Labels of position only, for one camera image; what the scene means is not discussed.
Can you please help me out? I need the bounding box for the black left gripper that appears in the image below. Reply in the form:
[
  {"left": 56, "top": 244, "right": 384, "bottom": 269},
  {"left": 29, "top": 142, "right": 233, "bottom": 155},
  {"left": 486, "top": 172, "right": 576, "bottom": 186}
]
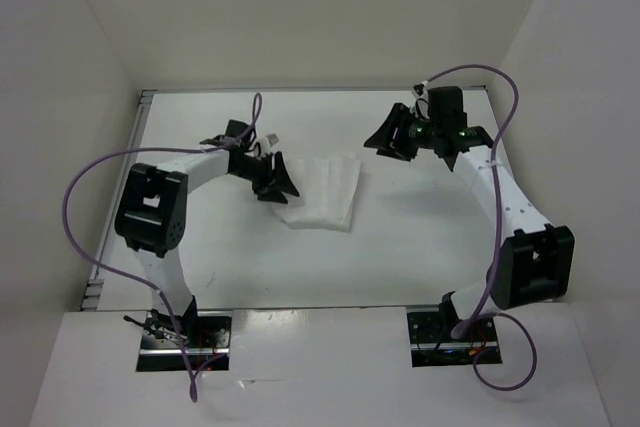
[{"left": 230, "top": 150, "right": 299, "bottom": 204}]

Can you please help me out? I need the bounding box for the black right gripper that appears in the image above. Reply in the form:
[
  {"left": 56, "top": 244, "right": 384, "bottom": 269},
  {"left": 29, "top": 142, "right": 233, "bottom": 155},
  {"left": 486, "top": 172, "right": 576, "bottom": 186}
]
[{"left": 364, "top": 102, "right": 441, "bottom": 161}]

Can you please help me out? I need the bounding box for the white pleated skirt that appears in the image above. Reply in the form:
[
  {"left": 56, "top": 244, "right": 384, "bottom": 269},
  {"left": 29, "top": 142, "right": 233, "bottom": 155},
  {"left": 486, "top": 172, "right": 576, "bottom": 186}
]
[{"left": 271, "top": 153, "right": 362, "bottom": 232}]

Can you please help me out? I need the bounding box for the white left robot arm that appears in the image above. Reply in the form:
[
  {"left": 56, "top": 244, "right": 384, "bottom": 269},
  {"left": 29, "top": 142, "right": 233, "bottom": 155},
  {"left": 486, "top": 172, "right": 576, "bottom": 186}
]
[{"left": 114, "top": 120, "right": 299, "bottom": 347}]

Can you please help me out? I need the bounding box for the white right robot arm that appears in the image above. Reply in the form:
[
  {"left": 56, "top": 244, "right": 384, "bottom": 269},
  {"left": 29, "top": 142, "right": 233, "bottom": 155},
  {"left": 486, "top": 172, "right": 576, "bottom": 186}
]
[{"left": 364, "top": 87, "right": 575, "bottom": 340}]

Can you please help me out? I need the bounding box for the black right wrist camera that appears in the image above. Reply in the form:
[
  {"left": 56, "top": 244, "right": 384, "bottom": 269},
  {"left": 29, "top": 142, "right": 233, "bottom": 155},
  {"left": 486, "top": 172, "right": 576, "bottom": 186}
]
[{"left": 407, "top": 118, "right": 432, "bottom": 143}]

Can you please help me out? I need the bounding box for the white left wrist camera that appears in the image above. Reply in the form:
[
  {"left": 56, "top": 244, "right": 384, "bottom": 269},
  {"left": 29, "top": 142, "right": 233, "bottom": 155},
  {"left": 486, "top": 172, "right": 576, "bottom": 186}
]
[{"left": 249, "top": 133, "right": 279, "bottom": 158}]

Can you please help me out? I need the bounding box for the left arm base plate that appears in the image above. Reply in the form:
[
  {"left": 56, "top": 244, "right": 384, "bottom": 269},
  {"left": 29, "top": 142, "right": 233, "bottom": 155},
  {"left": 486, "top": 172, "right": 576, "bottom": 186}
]
[{"left": 124, "top": 310, "right": 232, "bottom": 373}]

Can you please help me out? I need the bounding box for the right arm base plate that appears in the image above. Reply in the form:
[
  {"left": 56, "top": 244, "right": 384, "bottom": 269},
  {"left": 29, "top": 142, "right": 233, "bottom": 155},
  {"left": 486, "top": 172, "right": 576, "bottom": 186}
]
[{"left": 406, "top": 306, "right": 502, "bottom": 368}]

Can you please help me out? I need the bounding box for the aluminium table frame rail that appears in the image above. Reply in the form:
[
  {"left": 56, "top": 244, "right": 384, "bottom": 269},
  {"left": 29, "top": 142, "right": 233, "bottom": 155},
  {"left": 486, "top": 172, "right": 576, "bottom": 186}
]
[{"left": 79, "top": 90, "right": 156, "bottom": 312}]

